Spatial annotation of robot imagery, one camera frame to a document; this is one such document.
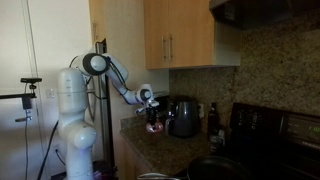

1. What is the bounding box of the black frying pan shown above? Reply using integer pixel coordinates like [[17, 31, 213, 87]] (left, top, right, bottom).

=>
[[137, 156, 254, 180]]

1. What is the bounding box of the black camera on stand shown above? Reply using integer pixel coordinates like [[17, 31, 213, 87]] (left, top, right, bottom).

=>
[[0, 78, 42, 122]]

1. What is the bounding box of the pink soda can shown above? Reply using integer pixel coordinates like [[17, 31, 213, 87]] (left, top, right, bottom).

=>
[[146, 122, 163, 133]]

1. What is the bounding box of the dark glass bottle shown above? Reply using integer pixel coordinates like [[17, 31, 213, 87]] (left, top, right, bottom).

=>
[[207, 103, 219, 138]]

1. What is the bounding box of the wooden cabinet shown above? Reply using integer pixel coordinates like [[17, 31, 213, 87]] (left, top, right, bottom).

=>
[[117, 134, 150, 180], [143, 0, 241, 70]]

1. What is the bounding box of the range hood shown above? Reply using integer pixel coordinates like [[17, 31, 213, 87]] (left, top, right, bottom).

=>
[[209, 0, 320, 30]]

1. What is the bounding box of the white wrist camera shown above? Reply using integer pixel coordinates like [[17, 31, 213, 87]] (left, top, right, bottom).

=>
[[135, 107, 148, 115]]

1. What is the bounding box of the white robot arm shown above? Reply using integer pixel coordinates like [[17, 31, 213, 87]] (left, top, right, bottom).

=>
[[57, 53, 159, 180]]

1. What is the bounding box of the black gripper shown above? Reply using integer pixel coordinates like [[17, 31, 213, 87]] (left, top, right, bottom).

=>
[[146, 107, 158, 124]]

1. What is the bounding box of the wooden upper cabinet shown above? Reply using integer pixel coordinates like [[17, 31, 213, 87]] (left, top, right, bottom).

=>
[[143, 0, 241, 70]]

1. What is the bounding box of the black stove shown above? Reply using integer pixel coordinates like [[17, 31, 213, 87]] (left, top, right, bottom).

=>
[[173, 102, 320, 180]]

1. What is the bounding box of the stainless steel refrigerator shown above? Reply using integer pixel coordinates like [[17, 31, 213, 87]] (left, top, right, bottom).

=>
[[95, 38, 116, 171]]

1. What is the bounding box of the wooden lower cabinet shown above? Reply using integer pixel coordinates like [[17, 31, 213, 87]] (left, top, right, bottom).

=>
[[117, 134, 150, 180]]

